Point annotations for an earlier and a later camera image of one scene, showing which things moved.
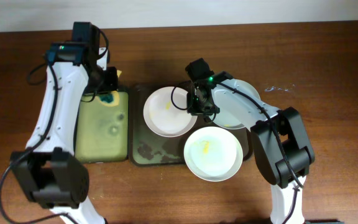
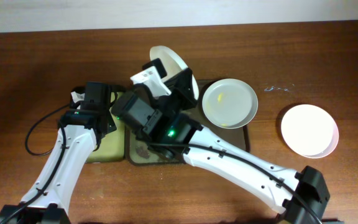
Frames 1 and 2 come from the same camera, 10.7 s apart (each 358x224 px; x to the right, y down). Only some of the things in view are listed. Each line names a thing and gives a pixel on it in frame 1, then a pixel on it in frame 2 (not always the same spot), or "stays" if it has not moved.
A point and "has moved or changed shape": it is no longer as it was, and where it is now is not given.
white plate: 238,103 stays
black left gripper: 108,79 to 95,92
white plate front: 213,154 has moved or changed shape
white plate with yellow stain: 165,112 has moved or changed shape
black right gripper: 194,111 to 183,89
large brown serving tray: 148,148 stays
